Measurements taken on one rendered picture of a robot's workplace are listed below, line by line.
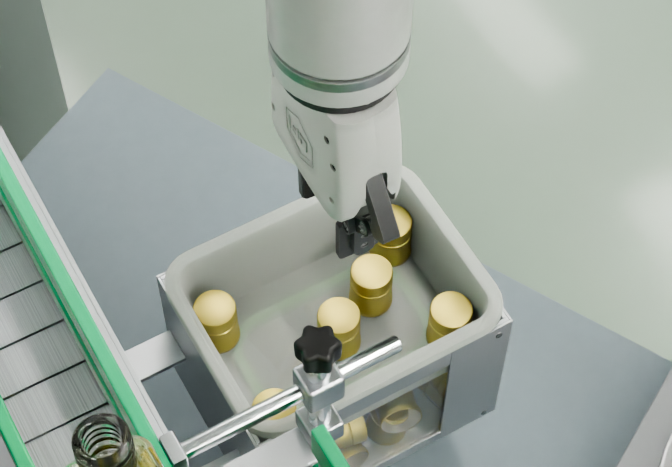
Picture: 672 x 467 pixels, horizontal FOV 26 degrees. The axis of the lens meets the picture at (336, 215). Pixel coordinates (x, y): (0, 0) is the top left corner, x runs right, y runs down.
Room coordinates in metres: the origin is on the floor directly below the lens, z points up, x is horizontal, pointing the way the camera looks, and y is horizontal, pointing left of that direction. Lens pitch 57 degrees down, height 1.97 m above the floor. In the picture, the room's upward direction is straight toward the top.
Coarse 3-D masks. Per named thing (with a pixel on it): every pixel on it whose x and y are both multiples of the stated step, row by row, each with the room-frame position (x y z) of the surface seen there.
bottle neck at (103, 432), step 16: (96, 416) 0.31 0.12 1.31; (112, 416) 0.31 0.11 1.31; (80, 432) 0.31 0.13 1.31; (96, 432) 0.31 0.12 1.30; (112, 432) 0.31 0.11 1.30; (128, 432) 0.31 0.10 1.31; (80, 448) 0.30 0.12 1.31; (96, 448) 0.31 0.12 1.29; (112, 448) 0.31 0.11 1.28; (128, 448) 0.30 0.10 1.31; (80, 464) 0.29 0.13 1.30; (96, 464) 0.29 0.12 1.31; (112, 464) 0.29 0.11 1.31; (128, 464) 0.29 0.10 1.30
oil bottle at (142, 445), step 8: (136, 440) 0.33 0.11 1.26; (144, 440) 0.33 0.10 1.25; (136, 448) 0.32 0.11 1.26; (144, 448) 0.32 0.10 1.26; (152, 448) 0.32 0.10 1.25; (144, 456) 0.32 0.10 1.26; (152, 456) 0.32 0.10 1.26; (72, 464) 0.31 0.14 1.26; (144, 464) 0.31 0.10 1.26; (152, 464) 0.31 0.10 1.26; (160, 464) 0.32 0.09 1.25
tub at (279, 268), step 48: (240, 240) 0.61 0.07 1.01; (288, 240) 0.63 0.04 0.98; (432, 240) 0.62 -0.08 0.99; (192, 288) 0.58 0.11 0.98; (240, 288) 0.60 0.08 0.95; (288, 288) 0.61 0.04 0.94; (336, 288) 0.61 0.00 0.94; (432, 288) 0.61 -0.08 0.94; (480, 288) 0.57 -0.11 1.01; (192, 336) 0.52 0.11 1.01; (240, 336) 0.56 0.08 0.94; (288, 336) 0.56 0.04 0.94; (384, 336) 0.56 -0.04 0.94; (480, 336) 0.53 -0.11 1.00; (240, 384) 0.52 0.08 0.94; (288, 384) 0.52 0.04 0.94; (384, 384) 0.49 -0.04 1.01
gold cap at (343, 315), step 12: (336, 300) 0.57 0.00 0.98; (348, 300) 0.57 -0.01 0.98; (324, 312) 0.56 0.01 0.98; (336, 312) 0.56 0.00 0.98; (348, 312) 0.56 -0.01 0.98; (324, 324) 0.55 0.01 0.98; (336, 324) 0.55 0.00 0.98; (348, 324) 0.55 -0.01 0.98; (336, 336) 0.54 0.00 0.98; (348, 336) 0.54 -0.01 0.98; (360, 336) 0.56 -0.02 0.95; (348, 348) 0.54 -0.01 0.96
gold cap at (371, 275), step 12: (360, 264) 0.60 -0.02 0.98; (372, 264) 0.60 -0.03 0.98; (384, 264) 0.60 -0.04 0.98; (360, 276) 0.59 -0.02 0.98; (372, 276) 0.59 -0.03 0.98; (384, 276) 0.59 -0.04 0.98; (360, 288) 0.58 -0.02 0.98; (372, 288) 0.58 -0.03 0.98; (384, 288) 0.58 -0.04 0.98; (360, 300) 0.58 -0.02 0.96; (372, 300) 0.58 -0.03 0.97; (384, 300) 0.58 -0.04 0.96; (360, 312) 0.58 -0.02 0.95; (372, 312) 0.58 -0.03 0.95; (384, 312) 0.58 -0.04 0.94
